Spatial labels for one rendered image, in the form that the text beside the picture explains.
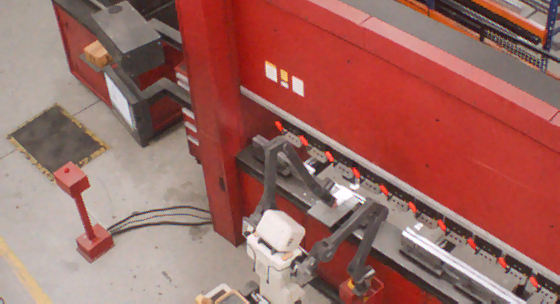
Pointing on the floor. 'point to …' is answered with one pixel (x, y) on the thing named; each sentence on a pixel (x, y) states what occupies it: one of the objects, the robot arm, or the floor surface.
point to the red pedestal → (74, 180)
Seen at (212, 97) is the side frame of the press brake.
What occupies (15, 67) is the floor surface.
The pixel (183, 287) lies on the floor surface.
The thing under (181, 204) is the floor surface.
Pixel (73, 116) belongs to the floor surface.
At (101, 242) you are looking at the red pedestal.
